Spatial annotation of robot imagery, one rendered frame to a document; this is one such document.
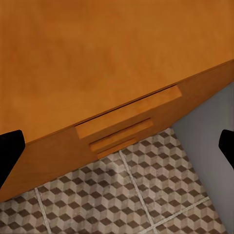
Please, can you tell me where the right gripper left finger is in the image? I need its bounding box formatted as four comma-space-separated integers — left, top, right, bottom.
0, 130, 25, 188

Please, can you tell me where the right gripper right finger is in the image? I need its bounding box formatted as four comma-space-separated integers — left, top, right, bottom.
218, 130, 234, 168

